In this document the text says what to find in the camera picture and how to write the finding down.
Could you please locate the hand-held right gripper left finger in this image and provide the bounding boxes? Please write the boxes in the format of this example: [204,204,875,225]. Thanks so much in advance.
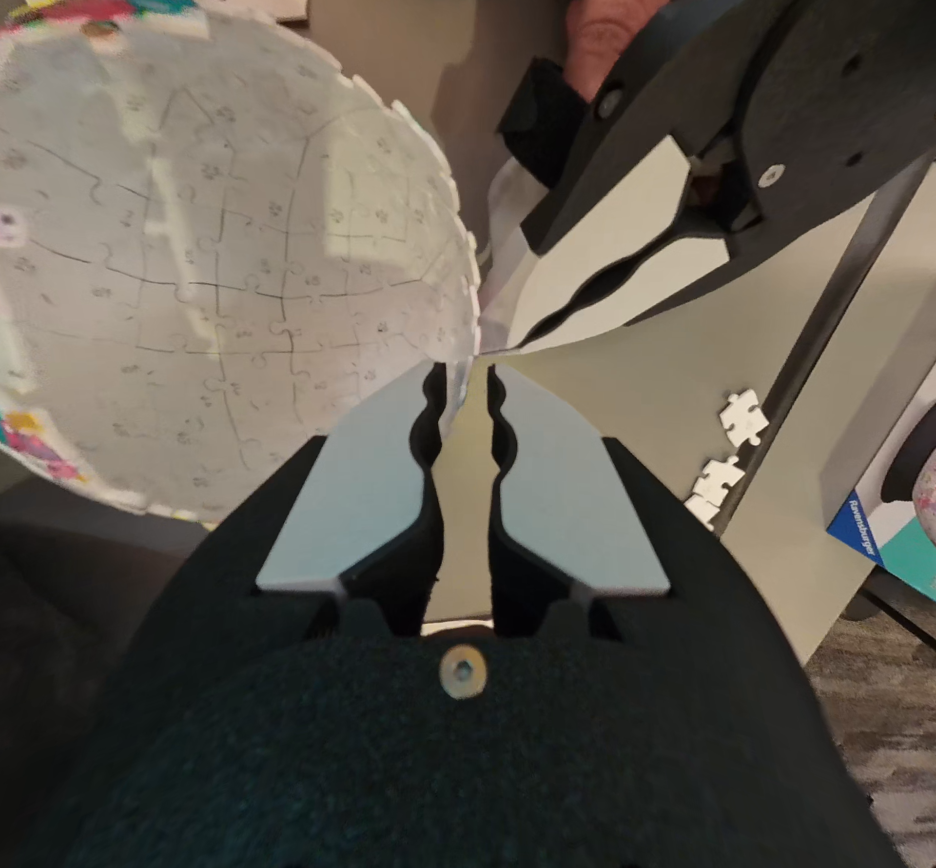
[256,361,447,638]

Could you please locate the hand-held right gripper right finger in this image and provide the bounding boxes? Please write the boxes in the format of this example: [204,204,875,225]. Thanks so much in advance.
[486,365,674,641]

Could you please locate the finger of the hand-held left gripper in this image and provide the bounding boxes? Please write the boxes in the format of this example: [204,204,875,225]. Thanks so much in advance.
[480,134,696,353]
[512,229,737,355]

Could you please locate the colourful puzzle ball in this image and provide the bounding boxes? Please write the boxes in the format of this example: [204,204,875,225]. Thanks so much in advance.
[0,0,484,527]

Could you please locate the colourful puzzle box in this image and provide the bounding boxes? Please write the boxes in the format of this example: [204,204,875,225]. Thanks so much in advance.
[824,408,936,609]

